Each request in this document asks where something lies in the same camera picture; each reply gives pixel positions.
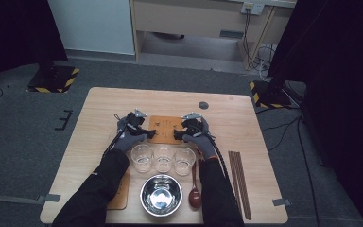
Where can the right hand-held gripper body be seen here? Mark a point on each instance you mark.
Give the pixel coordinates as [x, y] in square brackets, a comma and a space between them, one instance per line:
[193, 126]

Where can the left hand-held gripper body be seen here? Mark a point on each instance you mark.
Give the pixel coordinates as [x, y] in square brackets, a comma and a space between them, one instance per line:
[135, 124]

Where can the slotted wooden trivet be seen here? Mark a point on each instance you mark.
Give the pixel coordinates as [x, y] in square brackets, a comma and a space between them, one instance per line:
[165, 126]
[121, 197]

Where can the stainless steel bowl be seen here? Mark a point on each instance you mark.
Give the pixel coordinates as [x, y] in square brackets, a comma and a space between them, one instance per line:
[161, 195]

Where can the bundle of striped chopsticks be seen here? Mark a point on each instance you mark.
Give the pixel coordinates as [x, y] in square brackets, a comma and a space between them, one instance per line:
[241, 186]

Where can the person's left hand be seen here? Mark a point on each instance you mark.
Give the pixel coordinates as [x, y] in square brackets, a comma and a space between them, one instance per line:
[127, 142]

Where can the round grey table grommet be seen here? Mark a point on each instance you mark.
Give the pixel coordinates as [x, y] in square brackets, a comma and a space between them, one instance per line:
[203, 105]

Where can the clear glass cup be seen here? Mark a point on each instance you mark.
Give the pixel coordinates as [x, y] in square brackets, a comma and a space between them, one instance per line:
[164, 159]
[184, 162]
[141, 159]

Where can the dark red wooden spoon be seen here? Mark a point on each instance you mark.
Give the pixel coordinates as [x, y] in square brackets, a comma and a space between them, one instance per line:
[194, 198]

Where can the black stand base hazard tape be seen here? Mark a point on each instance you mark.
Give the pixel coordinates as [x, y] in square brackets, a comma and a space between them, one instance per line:
[52, 80]
[274, 96]

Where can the white cabinet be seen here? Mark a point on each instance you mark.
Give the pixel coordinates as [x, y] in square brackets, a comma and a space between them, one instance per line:
[91, 25]

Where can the grey tape piece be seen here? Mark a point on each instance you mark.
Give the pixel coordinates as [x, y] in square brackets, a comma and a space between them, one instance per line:
[282, 202]
[53, 197]

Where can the dark curtain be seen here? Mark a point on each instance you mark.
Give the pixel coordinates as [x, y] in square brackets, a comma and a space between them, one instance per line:
[12, 31]
[343, 94]

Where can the white wall power outlet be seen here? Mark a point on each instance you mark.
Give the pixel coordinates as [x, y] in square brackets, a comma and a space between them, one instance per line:
[256, 8]

